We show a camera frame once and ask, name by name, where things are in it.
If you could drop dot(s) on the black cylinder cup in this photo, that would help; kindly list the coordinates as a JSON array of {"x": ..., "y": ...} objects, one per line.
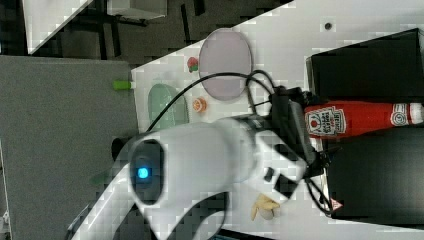
[{"x": 120, "y": 149}]

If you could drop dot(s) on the orange toy fruit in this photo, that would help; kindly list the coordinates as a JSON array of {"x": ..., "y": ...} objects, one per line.
[{"x": 199, "y": 105}]

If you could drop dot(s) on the large green bowl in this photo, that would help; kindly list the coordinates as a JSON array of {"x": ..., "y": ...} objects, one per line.
[{"x": 159, "y": 97}]

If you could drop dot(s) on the red strawberry toy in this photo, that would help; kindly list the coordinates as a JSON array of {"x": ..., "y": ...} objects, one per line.
[{"x": 192, "y": 64}]

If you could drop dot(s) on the large lilac plate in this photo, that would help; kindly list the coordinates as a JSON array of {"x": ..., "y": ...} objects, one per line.
[{"x": 224, "y": 50}]

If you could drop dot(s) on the grey box on floor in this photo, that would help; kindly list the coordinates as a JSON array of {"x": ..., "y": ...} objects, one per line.
[{"x": 137, "y": 9}]

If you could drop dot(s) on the white side table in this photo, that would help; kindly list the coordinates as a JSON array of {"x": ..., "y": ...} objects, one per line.
[{"x": 44, "y": 18}]

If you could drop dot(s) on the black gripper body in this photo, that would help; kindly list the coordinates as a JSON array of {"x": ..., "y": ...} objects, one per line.
[{"x": 288, "y": 120}]

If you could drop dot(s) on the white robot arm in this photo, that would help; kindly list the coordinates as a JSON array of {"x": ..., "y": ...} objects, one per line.
[{"x": 180, "y": 178}]

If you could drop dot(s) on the red plush ketchup bottle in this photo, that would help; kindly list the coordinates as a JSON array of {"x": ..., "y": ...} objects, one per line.
[{"x": 341, "y": 119}]

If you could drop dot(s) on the yellow plush banana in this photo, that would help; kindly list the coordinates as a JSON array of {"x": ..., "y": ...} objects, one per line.
[{"x": 264, "y": 206}]

